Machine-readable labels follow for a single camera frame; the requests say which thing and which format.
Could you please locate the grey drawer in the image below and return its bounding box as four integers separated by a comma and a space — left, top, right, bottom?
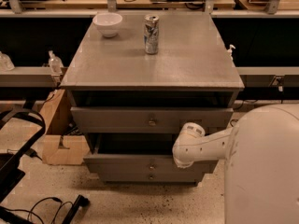
84, 133, 218, 174
99, 172, 204, 183
71, 107, 233, 134

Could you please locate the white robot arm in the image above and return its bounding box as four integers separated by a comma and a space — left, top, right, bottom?
172, 104, 299, 224

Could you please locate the grey drawer cabinet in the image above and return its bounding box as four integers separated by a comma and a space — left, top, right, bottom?
59, 10, 245, 187

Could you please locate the grey top drawer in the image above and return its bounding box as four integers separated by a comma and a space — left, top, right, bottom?
71, 107, 233, 134

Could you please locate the grey bottom drawer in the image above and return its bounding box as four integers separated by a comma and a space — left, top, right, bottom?
99, 172, 204, 183

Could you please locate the silver drink can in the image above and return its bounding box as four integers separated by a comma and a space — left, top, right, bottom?
144, 14, 159, 55

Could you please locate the white bowl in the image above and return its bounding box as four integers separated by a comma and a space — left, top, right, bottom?
93, 12, 122, 37

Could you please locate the small white pump bottle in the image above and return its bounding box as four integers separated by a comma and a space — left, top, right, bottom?
227, 44, 235, 60

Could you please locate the clear pump bottle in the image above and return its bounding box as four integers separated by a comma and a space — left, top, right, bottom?
49, 50, 64, 75

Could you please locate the wooden block stand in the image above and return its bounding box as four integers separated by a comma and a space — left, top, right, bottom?
40, 90, 89, 165

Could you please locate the black bar on floor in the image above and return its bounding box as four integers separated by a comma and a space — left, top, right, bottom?
62, 195, 90, 224

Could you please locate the clear bottle at left edge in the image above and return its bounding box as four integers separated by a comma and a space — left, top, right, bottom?
0, 51, 15, 71

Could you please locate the black chair frame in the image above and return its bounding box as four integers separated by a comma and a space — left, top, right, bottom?
0, 107, 46, 202

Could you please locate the black cable on floor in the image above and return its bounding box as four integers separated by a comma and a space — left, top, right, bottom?
0, 196, 74, 224

